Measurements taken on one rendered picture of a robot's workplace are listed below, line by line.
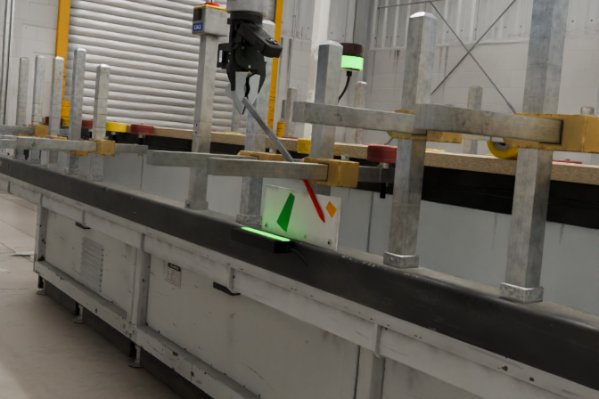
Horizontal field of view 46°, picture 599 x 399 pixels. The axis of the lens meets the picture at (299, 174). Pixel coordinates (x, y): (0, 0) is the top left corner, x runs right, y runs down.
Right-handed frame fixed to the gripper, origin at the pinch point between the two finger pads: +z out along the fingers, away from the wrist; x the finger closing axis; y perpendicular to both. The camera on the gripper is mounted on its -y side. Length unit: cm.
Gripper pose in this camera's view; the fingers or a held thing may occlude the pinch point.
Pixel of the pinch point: (243, 109)
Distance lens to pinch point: 153.2
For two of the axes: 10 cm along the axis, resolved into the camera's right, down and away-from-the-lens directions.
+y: -5.9, -0.9, 8.1
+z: -0.9, 10.0, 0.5
